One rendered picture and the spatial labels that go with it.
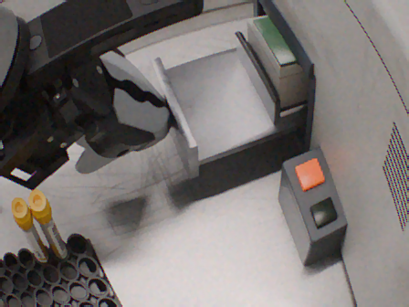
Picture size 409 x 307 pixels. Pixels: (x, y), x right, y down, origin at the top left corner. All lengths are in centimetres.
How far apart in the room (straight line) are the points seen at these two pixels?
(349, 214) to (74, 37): 21
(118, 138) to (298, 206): 12
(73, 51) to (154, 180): 20
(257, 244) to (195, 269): 4
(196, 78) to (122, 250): 12
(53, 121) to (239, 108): 17
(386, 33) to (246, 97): 27
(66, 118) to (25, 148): 4
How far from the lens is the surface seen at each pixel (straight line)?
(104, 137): 57
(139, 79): 65
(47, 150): 58
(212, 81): 68
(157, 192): 70
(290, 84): 64
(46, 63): 52
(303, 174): 64
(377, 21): 44
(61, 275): 65
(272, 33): 63
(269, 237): 68
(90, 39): 53
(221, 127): 67
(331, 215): 63
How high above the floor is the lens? 151
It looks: 64 degrees down
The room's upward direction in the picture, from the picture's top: 2 degrees counter-clockwise
